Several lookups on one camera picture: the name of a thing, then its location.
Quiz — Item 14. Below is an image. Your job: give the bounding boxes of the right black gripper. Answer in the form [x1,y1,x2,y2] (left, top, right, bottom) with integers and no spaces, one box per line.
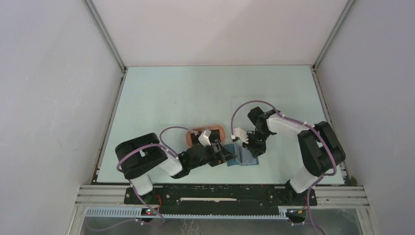
[242,129,272,159]

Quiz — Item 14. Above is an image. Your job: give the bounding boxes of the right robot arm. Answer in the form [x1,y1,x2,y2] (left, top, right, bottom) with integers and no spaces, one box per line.
[243,107,346,205]

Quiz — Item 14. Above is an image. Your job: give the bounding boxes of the pink oval tray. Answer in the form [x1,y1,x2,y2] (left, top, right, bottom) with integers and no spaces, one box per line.
[185,123,227,147]

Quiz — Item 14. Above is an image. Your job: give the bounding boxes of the blue card holder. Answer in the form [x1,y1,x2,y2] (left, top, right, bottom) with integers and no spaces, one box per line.
[224,142,259,167]

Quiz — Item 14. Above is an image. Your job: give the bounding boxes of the aluminium frame rail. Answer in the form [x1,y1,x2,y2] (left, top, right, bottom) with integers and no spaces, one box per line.
[75,184,369,219]

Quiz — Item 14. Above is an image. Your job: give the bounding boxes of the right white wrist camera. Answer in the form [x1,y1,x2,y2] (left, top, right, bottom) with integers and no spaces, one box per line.
[231,128,249,144]

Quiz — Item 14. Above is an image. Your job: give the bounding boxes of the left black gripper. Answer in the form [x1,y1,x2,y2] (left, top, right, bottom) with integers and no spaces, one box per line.
[189,139,236,169]

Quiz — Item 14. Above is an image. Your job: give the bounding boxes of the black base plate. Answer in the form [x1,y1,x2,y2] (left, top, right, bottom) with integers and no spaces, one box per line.
[124,184,318,216]

